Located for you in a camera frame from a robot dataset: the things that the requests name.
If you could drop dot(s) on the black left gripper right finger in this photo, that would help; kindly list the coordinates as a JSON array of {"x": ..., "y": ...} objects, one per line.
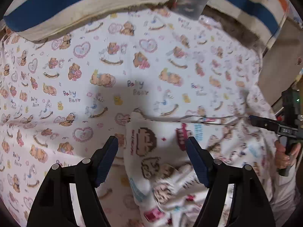
[{"x": 250, "y": 205}]

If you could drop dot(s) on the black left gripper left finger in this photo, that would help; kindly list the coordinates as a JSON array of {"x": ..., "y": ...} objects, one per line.
[{"x": 52, "y": 205}]

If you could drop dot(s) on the white cartoon print pants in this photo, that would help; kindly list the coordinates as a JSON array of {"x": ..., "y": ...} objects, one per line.
[{"x": 165, "y": 186}]

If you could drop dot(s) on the person's right hand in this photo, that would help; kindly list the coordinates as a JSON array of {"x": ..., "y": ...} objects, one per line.
[{"x": 282, "y": 160}]

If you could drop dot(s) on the beige padded headboard cushion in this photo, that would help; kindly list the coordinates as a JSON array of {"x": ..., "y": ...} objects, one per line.
[{"x": 282, "y": 63}]

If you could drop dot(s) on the baby bear print bedsheet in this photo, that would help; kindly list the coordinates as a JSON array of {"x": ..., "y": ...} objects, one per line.
[{"x": 61, "y": 99}]

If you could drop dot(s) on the striped Paris fabric curtain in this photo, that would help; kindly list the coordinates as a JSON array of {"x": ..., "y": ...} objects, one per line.
[{"x": 38, "y": 19}]

